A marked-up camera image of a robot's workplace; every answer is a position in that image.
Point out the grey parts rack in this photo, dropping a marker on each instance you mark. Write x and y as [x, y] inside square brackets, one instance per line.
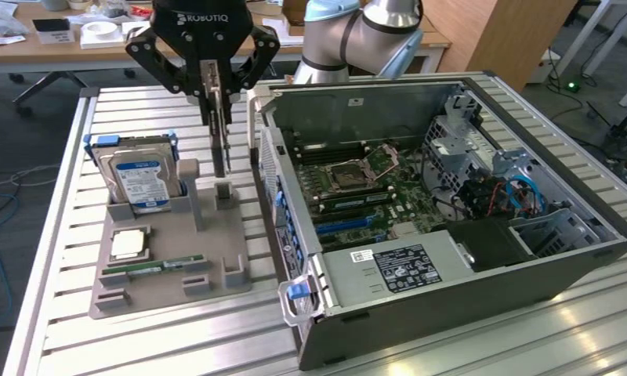
[189, 243]

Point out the green RAM stick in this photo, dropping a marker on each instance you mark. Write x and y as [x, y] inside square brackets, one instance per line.
[146, 266]

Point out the silver CPU chip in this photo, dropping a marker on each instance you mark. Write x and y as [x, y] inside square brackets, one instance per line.
[129, 244]

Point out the grey power supply unit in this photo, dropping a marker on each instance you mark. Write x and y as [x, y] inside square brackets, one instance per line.
[356, 282]

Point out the metal disk bay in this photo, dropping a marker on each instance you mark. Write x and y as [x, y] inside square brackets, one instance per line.
[454, 156]

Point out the green lit device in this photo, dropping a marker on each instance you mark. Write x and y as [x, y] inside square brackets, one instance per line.
[573, 85]

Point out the hard disk with blue caddy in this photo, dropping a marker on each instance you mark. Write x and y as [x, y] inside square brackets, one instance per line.
[137, 176]

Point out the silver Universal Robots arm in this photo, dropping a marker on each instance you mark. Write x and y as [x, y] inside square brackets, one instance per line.
[340, 35]

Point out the white paper card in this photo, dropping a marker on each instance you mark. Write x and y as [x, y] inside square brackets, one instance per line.
[6, 40]

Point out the silver chipset heatsink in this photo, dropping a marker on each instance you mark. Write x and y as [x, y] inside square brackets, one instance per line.
[405, 231]

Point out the CPU socket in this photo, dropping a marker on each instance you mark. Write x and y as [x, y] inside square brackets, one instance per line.
[348, 176]

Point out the wooden desk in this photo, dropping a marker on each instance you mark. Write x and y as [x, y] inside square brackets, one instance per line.
[31, 55]

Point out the red packet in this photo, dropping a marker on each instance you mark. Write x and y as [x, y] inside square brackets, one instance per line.
[141, 12]

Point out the black and white box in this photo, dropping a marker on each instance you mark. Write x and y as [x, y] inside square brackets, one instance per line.
[53, 31]

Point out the white paper stack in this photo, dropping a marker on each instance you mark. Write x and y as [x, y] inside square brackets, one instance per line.
[288, 37]

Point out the white switch box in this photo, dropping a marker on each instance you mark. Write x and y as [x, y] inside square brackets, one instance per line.
[544, 70]

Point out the metal socket cover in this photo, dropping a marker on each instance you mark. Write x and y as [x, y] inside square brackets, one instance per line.
[392, 154]

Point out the white table frame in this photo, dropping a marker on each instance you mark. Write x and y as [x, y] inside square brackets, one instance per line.
[601, 31]

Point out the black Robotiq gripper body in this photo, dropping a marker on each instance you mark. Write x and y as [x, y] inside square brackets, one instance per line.
[203, 31]

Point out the black furniture leg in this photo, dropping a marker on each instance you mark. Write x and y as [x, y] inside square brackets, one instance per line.
[47, 84]

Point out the brown cardboard box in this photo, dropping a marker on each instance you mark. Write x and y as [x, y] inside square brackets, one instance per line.
[296, 11]

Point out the black power plug block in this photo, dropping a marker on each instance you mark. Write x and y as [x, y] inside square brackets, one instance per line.
[476, 196]

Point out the white tape roll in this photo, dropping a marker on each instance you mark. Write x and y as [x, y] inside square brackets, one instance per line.
[102, 37]

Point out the green motherboard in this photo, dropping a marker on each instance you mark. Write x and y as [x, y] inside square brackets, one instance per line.
[413, 203]

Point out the blue case latch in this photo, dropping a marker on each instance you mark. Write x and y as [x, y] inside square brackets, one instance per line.
[297, 293]

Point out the wooden cabinet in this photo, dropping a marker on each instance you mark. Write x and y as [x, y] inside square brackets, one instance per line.
[503, 39]

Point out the open grey PC case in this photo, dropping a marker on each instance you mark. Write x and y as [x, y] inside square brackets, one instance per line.
[450, 313]

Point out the small white box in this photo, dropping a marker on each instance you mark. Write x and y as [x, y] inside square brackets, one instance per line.
[134, 26]

